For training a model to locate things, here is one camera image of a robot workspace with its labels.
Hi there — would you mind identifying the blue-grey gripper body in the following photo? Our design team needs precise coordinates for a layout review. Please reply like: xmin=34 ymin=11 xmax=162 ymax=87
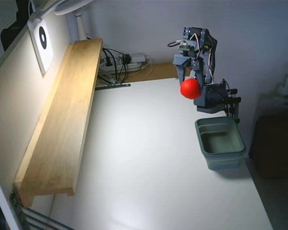
xmin=173 ymin=49 xmax=200 ymax=70

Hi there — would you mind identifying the blue-grey gripper finger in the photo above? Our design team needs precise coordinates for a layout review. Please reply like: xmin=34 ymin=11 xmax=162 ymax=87
xmin=175 ymin=64 xmax=187 ymax=84
xmin=192 ymin=69 xmax=206 ymax=97

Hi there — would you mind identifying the red ball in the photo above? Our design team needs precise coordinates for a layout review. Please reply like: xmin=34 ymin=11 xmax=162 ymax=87
xmin=180 ymin=78 xmax=202 ymax=100

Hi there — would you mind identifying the grey plastic container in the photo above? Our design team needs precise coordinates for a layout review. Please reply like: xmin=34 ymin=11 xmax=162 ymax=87
xmin=194 ymin=116 xmax=247 ymax=171

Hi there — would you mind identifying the black table clamp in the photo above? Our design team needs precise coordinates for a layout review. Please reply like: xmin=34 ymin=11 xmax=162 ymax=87
xmin=228 ymin=96 xmax=242 ymax=124
xmin=224 ymin=88 xmax=238 ymax=117

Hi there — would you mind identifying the white power strip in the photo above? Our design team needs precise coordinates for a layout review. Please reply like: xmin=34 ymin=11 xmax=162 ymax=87
xmin=105 ymin=57 xmax=144 ymax=72

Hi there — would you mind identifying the dark cabinet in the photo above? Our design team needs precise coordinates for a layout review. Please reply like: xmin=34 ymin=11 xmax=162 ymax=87
xmin=251 ymin=115 xmax=288 ymax=179

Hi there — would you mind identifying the long wooden shelf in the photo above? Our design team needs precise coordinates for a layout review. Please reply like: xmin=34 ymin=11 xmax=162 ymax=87
xmin=13 ymin=38 xmax=104 ymax=208

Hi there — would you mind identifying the dark metal floor rack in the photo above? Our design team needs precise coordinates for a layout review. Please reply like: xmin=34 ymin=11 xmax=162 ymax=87
xmin=9 ymin=189 xmax=75 ymax=230

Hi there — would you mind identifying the green wrist camera board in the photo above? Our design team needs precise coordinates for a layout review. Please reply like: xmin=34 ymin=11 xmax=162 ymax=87
xmin=177 ymin=40 xmax=195 ymax=52

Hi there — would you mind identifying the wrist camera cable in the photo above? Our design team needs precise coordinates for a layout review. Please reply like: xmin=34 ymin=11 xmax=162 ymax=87
xmin=167 ymin=39 xmax=183 ymax=48

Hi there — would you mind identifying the white adapter cable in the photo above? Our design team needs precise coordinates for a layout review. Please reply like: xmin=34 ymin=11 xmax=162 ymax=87
xmin=143 ymin=56 xmax=154 ymax=81

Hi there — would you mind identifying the black power cable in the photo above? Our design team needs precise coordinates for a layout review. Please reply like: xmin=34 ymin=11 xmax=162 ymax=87
xmin=102 ymin=47 xmax=130 ymax=83

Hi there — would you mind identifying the grey metal wire rack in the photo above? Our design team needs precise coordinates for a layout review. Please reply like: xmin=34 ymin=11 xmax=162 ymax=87
xmin=95 ymin=69 xmax=132 ymax=91

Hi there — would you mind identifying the white round lamp with post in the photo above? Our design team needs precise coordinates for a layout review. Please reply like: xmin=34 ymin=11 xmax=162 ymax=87
xmin=54 ymin=0 xmax=95 ymax=41

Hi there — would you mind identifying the white panel with black ring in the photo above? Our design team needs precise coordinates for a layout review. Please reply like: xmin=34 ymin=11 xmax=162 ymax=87
xmin=27 ymin=18 xmax=54 ymax=77

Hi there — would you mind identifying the white frame post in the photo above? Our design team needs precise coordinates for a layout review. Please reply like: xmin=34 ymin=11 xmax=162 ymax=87
xmin=0 ymin=165 xmax=22 ymax=230

